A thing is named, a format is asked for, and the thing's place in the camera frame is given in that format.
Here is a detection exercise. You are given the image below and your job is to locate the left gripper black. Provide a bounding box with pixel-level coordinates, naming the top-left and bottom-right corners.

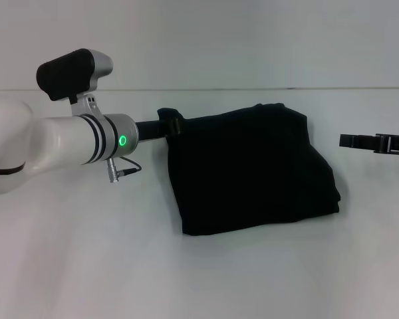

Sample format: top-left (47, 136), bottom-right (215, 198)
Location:
top-left (134, 116), bottom-right (182, 142)

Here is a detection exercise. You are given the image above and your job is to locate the black shirt with white print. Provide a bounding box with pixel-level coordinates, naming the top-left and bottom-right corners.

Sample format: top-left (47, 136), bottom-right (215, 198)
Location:
top-left (156, 102), bottom-right (342, 237)

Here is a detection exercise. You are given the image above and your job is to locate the left gripper grey cable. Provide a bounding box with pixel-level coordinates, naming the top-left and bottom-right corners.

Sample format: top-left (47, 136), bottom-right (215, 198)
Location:
top-left (105, 156), bottom-right (144, 179)

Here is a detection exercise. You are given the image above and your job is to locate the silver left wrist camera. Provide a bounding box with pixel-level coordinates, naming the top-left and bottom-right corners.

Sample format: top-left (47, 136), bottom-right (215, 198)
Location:
top-left (35, 48), bottom-right (114, 118)

